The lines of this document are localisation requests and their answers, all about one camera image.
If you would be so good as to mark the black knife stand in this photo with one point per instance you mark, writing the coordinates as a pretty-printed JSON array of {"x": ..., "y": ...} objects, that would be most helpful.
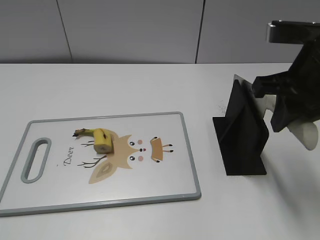
[{"x": 242, "y": 133}]

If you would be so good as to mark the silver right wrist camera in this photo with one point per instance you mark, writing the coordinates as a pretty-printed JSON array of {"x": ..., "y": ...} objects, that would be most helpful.
[{"x": 292, "y": 32}]

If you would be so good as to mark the white handled kitchen knife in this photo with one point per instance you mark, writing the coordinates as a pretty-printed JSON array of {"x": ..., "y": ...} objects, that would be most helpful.
[{"x": 306, "y": 132}]

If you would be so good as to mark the banana stub with stem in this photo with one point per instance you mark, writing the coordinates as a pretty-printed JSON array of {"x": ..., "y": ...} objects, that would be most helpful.
[{"x": 102, "y": 139}]

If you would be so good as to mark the white deer print cutting board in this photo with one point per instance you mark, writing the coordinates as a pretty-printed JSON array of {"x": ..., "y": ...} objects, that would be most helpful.
[{"x": 151, "y": 162}]

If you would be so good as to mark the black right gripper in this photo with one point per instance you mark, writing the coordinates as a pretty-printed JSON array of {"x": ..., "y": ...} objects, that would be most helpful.
[{"x": 302, "y": 101}]

